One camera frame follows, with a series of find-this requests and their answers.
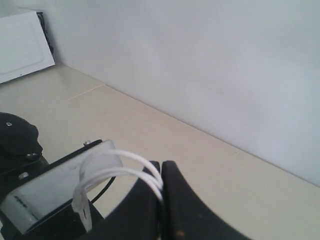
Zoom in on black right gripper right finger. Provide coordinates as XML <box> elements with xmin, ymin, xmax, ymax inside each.
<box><xmin>161</xmin><ymin>160</ymin><xmax>248</xmax><ymax>240</ymax></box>

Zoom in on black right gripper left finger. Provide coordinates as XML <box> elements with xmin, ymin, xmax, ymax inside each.
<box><xmin>82</xmin><ymin>159</ymin><xmax>162</xmax><ymax>240</ymax></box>

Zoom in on white wired earphones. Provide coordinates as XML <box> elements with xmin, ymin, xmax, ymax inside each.
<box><xmin>71</xmin><ymin>149</ymin><xmax>164</xmax><ymax>232</ymax></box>

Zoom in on white microwave oven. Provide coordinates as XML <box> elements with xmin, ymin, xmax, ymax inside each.
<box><xmin>0</xmin><ymin>7</ymin><xmax>55</xmax><ymax>83</ymax></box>

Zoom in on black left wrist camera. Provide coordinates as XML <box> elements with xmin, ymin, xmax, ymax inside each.
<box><xmin>0</xmin><ymin>139</ymin><xmax>123</xmax><ymax>235</ymax></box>

